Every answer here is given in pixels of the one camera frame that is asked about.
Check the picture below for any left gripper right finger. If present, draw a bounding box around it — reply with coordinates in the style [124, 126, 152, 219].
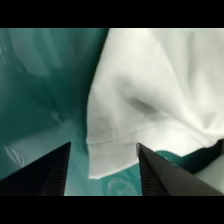
[135, 142, 224, 197]

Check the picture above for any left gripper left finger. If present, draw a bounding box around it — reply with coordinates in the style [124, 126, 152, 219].
[0, 141, 72, 197]

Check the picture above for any white T-shirt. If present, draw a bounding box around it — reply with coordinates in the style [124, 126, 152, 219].
[86, 27, 224, 194]

